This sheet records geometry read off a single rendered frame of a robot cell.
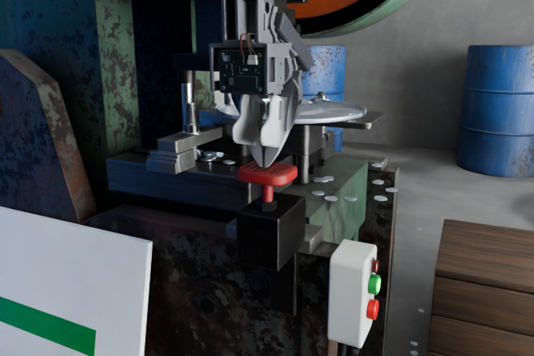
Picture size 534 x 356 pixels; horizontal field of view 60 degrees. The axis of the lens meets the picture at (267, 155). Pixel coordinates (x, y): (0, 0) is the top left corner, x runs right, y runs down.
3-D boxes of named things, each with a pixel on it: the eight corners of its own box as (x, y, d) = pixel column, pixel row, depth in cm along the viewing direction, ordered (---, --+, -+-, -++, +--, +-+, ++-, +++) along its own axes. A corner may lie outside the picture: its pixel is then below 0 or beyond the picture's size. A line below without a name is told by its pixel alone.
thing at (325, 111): (187, 117, 85) (187, 112, 85) (258, 98, 110) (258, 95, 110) (340, 129, 73) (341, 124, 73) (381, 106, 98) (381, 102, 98)
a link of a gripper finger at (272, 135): (246, 176, 54) (245, 97, 52) (268, 164, 59) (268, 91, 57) (271, 179, 53) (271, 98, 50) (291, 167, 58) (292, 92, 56)
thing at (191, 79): (287, 78, 101) (288, 52, 100) (244, 86, 84) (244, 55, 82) (223, 75, 108) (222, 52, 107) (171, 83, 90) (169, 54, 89)
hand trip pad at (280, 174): (299, 218, 62) (301, 164, 60) (282, 235, 57) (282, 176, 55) (253, 210, 65) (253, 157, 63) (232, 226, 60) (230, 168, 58)
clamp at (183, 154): (227, 152, 90) (226, 98, 88) (176, 174, 75) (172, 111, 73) (201, 148, 93) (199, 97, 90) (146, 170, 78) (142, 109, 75)
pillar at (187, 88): (196, 132, 94) (193, 61, 90) (190, 134, 92) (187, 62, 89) (187, 131, 95) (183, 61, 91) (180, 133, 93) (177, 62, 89)
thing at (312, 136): (383, 176, 94) (387, 109, 90) (366, 196, 81) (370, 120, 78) (270, 162, 104) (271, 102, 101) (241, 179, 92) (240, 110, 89)
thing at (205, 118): (272, 124, 102) (272, 103, 101) (239, 137, 89) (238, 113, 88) (236, 121, 106) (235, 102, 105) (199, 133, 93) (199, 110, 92)
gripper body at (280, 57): (208, 97, 52) (204, -18, 49) (244, 90, 59) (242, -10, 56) (270, 101, 49) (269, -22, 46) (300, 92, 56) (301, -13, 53)
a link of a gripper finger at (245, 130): (223, 173, 55) (221, 95, 53) (246, 161, 60) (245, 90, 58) (246, 176, 54) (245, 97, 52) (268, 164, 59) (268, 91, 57)
